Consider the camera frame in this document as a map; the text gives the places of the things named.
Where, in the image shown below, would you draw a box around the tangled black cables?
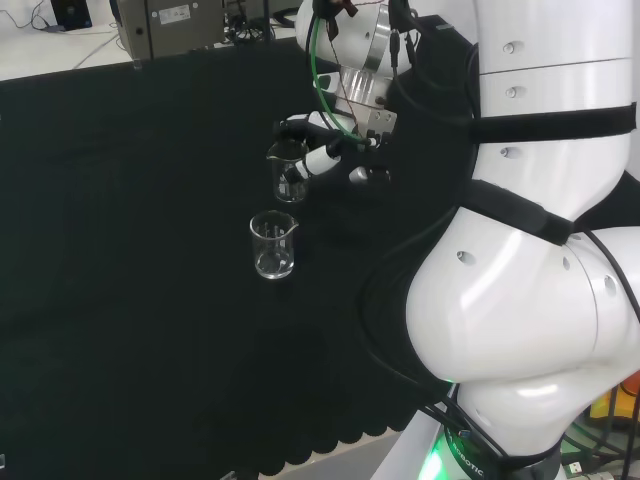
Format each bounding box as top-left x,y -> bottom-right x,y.
222,0 -> 301,47

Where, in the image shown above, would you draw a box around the yellow stop button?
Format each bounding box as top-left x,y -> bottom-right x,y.
588,368 -> 640,422

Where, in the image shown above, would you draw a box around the small black box device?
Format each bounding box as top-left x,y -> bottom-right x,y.
52,0 -> 94,29

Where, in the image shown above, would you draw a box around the clear glass beaker with spout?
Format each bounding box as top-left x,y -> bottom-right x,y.
248,210 -> 300,281

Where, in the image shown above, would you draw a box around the grey metal equipment box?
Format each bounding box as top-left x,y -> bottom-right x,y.
110,0 -> 229,60

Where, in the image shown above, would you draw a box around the small clear glass beaker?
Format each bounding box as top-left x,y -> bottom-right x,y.
265,140 -> 312,204

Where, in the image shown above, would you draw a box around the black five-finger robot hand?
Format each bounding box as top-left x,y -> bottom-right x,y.
273,110 -> 401,186

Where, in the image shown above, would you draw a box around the green cable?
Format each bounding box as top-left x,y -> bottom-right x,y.
308,9 -> 367,145

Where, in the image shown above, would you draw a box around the black bench cloth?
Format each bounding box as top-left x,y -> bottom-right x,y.
0,14 -> 481,476

